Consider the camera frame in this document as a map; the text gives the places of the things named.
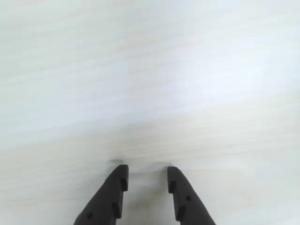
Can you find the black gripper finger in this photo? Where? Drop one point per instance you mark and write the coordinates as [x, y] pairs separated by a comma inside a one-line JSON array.
[[105, 199], [189, 199]]

